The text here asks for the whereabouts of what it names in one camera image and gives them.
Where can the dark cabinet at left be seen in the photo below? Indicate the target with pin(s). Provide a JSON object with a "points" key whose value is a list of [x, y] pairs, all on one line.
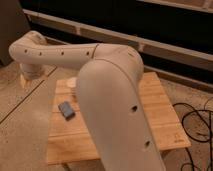
{"points": [[13, 25]]}

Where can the wooden table board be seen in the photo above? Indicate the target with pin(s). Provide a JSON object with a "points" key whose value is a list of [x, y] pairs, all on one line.
{"points": [[69, 140]]}

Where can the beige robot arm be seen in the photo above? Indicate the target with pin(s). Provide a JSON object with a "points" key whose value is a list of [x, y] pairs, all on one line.
{"points": [[107, 91]]}

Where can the small blue-grey sponge block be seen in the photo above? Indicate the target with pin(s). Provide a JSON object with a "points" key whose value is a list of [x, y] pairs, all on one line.
{"points": [[66, 110]]}

